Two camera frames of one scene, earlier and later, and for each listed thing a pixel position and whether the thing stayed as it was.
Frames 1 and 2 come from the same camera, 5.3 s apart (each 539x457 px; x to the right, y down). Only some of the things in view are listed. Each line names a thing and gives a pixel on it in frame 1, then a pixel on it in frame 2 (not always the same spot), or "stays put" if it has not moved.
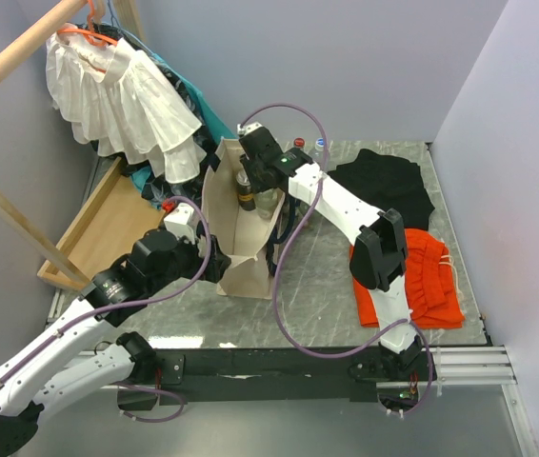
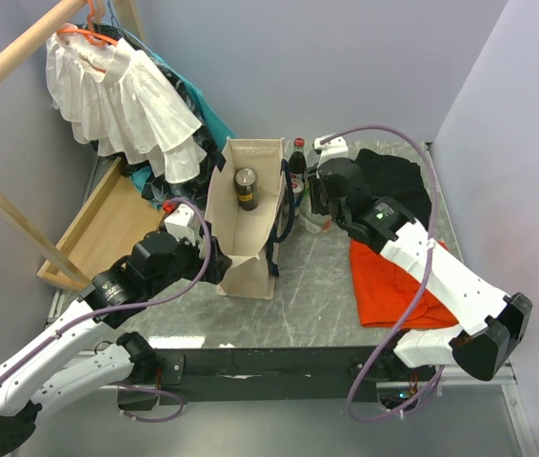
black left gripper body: (187, 263) stays put
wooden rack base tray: (103, 229) stays put
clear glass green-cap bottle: (266, 202) → (317, 223)
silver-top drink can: (246, 194) stays put
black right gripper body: (252, 170) → (344, 213)
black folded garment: (390, 182) stays put
